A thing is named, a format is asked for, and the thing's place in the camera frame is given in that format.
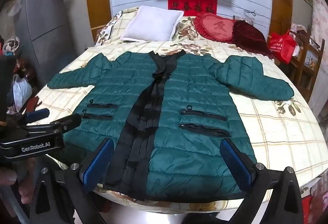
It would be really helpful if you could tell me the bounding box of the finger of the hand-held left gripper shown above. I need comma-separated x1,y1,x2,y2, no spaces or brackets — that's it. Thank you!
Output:
49,113,82,134
19,108,50,126

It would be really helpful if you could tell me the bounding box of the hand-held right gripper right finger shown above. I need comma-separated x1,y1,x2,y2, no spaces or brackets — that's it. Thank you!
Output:
220,138,304,224

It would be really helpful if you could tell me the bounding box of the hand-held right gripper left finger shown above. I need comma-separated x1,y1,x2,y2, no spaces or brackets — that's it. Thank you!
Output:
29,138,115,224

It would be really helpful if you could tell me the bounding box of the green puffer jacket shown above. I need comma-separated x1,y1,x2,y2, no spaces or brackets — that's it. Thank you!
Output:
47,50,295,200

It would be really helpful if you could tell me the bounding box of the person's left hand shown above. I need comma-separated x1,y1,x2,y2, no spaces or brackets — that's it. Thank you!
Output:
0,159,36,197

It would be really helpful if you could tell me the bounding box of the white plastic bag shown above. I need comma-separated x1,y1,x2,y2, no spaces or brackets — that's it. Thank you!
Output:
11,74,34,112

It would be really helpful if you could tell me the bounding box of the bed with floral sheet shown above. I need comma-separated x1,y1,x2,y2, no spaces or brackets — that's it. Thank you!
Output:
24,7,328,214

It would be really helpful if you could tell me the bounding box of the floral patterned cloth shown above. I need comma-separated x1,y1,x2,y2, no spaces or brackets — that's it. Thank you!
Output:
1,36,23,59

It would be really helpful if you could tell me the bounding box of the grey refrigerator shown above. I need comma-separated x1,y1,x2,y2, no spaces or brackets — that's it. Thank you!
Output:
14,0,95,83

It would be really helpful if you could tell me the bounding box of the wooden rack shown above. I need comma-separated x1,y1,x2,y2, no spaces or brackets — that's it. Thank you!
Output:
289,23,326,101

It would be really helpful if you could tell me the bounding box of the red shopping bag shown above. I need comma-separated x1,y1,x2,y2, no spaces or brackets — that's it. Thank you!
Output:
268,30,298,64

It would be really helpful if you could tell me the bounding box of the white square pillow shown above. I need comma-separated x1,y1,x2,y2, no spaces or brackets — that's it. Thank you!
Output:
120,5,184,42

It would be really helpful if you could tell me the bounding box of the dark red velvet cushion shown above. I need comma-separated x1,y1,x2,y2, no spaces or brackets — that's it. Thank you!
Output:
232,20,274,59

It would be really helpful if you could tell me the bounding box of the red heart-shaped cushion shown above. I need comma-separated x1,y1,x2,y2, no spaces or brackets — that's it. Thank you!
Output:
193,12,240,43

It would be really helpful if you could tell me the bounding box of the black wall cable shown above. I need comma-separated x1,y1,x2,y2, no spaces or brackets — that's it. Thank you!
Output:
231,6,257,17

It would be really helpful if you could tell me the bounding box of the red paper wall banner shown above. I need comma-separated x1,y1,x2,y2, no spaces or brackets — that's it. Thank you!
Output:
168,0,218,16

